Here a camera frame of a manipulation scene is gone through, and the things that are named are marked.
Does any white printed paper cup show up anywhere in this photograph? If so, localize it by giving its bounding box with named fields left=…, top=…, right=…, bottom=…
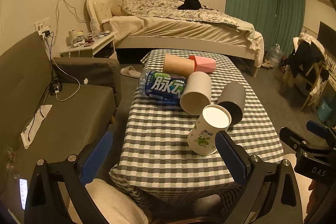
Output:
left=187, top=104, right=232, bottom=156

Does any grey cylinder cup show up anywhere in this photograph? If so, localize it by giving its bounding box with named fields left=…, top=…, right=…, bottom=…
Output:
left=217, top=82, right=246, bottom=125

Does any white cylinder cup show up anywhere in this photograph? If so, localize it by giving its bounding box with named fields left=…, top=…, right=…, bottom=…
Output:
left=180, top=72, right=211, bottom=115

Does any brown kraft paper cup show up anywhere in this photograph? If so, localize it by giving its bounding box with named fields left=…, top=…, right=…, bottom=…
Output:
left=163, top=54, right=195, bottom=78

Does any blue plastic basket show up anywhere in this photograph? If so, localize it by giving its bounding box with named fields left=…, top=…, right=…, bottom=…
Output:
left=317, top=99, right=332, bottom=123

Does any wooden chair with clothes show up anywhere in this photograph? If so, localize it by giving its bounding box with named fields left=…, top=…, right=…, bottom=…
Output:
left=282, top=32, right=329, bottom=107

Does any white power strip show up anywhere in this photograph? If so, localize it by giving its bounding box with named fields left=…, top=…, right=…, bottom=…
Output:
left=21, top=105, right=52, bottom=149

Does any large clear water jug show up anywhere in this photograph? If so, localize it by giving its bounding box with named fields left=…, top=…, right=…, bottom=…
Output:
left=266, top=44, right=282, bottom=67

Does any black television screen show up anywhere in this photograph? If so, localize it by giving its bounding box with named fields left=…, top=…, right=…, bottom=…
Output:
left=317, top=22, right=336, bottom=56

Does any dark grey sofa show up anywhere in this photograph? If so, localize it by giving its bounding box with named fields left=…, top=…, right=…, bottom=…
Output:
left=1, top=32, right=121, bottom=221

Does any grey checkered tablecloth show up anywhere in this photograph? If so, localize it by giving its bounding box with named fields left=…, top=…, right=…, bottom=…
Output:
left=109, top=53, right=284, bottom=208

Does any pink faceted box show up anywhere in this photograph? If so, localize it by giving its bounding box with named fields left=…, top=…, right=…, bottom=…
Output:
left=189, top=55, right=217, bottom=73

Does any green curtain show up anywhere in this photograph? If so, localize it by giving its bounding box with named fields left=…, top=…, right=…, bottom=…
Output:
left=226, top=0, right=306, bottom=56

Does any blue labelled water bottle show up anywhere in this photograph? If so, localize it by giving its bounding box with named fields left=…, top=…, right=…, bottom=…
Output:
left=138, top=69, right=187, bottom=105

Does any beige slipper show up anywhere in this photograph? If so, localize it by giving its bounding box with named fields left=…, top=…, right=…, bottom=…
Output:
left=120, top=66, right=141, bottom=79

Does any white bedside table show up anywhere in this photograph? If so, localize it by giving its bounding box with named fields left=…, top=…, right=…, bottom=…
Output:
left=60, top=32, right=117, bottom=59

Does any black garment on bed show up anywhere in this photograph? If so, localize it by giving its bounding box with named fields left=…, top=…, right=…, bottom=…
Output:
left=178, top=0, right=202, bottom=10

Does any clear bottle on nightstand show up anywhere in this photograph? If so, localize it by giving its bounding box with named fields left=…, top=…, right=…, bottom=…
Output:
left=90, top=18, right=100, bottom=40

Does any floral patterned duvet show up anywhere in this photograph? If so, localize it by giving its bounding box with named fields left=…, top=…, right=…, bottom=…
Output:
left=122, top=0, right=238, bottom=28

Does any cream pillow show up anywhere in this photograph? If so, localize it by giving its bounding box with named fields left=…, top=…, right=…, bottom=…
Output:
left=110, top=5, right=131, bottom=16

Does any white charging cable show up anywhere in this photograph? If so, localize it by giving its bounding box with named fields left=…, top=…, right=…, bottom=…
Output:
left=51, top=37, right=81, bottom=102

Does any white bed frame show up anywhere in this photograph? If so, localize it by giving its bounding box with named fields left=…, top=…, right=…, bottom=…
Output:
left=86, top=0, right=264, bottom=76

